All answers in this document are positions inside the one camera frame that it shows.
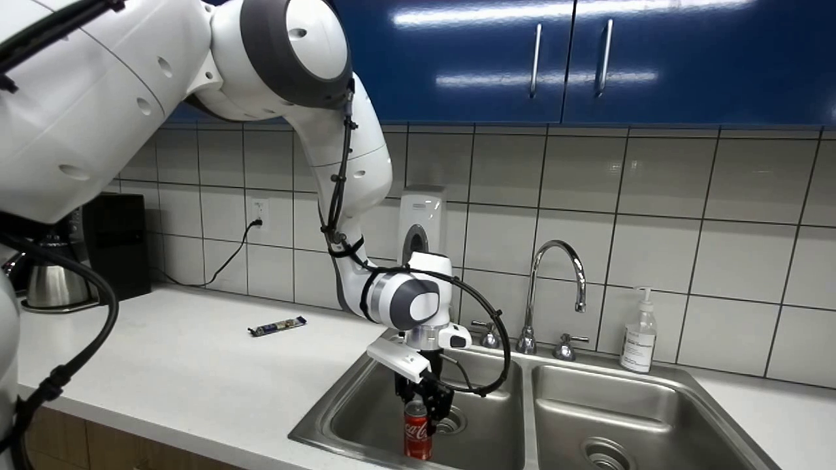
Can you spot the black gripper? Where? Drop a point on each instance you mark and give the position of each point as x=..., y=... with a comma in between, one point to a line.
x=432, y=391

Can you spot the red soda can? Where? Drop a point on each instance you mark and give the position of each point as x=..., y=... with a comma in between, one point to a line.
x=416, y=437

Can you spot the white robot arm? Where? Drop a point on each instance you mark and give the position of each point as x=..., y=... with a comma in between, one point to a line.
x=92, y=82

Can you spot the stainless steel double sink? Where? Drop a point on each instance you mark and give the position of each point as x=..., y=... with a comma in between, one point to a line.
x=551, y=413

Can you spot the chrome gooseneck faucet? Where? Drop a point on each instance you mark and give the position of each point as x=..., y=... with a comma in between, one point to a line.
x=488, y=336

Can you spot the clear pump soap bottle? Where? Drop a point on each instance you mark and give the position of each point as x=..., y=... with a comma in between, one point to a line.
x=642, y=338

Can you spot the blue upper cabinets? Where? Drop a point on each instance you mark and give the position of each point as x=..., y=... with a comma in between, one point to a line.
x=741, y=63

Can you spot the black appliance on counter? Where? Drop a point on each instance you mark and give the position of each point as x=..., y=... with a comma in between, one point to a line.
x=117, y=241

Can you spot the steel kettle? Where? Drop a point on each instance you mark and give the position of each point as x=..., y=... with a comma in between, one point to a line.
x=53, y=289

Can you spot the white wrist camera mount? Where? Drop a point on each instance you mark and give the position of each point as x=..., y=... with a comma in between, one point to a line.
x=408, y=356

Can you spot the white wall soap dispenser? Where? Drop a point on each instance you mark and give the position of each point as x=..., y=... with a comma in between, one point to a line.
x=420, y=224

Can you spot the white wall outlet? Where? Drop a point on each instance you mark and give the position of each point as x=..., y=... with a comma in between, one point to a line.
x=259, y=219

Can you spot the silver cabinet handle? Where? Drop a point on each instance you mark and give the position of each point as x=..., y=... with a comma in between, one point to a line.
x=536, y=58
x=604, y=58

